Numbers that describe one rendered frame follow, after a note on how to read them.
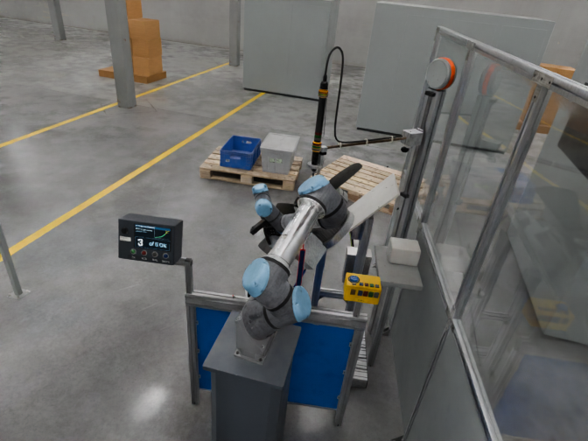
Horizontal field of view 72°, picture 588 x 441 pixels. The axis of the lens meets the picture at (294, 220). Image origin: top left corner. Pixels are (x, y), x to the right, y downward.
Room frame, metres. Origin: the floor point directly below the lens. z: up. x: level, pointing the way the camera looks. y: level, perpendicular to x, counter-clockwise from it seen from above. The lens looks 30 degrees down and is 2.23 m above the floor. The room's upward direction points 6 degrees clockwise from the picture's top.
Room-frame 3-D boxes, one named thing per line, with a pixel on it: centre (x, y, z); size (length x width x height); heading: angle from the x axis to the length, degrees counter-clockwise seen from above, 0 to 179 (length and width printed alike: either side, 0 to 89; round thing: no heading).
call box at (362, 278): (1.49, -0.35, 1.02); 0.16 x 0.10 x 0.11; 87
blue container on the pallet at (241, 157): (4.97, 0.77, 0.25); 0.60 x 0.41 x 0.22; 175
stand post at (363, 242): (1.99, -0.41, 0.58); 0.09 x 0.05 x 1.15; 177
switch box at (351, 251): (2.08, -0.42, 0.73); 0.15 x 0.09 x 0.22; 87
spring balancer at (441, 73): (2.25, -0.68, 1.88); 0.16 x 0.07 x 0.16; 32
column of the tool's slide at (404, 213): (2.25, -0.68, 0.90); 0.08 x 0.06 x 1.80; 32
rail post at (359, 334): (1.49, -0.38, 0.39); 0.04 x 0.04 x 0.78; 87
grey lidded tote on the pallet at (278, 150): (4.92, 0.27, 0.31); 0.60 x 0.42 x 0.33; 175
